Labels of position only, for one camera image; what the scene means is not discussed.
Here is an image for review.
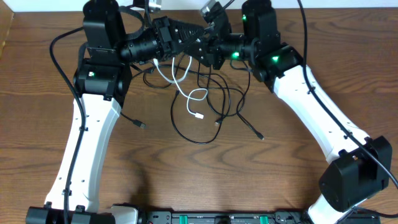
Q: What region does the thin black usb cable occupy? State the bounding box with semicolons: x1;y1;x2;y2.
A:
195;58;266;141

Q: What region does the white usb cable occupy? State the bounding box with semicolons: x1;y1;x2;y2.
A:
152;55;209;120

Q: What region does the thick black cable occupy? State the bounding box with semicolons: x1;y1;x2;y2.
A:
119;54;266;146

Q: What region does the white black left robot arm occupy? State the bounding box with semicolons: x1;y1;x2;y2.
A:
25;1;205;223

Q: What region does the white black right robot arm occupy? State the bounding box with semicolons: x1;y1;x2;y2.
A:
187;1;397;223

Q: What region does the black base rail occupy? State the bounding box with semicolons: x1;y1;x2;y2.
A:
136;210;382;224

